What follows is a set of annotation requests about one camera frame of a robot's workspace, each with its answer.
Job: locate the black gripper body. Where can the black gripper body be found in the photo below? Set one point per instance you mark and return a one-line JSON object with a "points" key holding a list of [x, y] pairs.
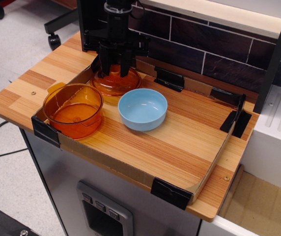
{"points": [[117, 36]]}

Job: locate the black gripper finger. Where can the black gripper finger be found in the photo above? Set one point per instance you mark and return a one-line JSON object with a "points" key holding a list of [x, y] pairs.
{"points": [[105, 57], [126, 58]]}

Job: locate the orange transparent pot lid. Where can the orange transparent pot lid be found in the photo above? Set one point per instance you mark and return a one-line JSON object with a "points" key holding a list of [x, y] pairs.
{"points": [[112, 87]]}

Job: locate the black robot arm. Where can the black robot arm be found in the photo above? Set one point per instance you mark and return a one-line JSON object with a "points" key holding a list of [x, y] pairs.
{"points": [[119, 3]]}

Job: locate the orange transparent pot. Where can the orange transparent pot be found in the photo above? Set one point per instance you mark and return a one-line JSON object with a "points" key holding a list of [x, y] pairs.
{"points": [[74, 109]]}

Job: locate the black chair base with caster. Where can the black chair base with caster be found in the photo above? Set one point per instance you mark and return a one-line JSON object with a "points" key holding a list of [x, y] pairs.
{"points": [[56, 24]]}

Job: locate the light blue bowl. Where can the light blue bowl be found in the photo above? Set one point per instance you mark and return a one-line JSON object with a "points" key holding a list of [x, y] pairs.
{"points": [[142, 109]]}

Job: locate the grey control panel with buttons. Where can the grey control panel with buttons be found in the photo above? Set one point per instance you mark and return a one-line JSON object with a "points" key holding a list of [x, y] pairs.
{"points": [[104, 217]]}

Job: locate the white sink drainboard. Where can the white sink drainboard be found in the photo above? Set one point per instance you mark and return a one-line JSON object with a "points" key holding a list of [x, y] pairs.
{"points": [[269, 121]]}

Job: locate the black upright post right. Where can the black upright post right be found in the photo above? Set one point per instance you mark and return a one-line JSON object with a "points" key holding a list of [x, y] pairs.
{"points": [[269, 77]]}

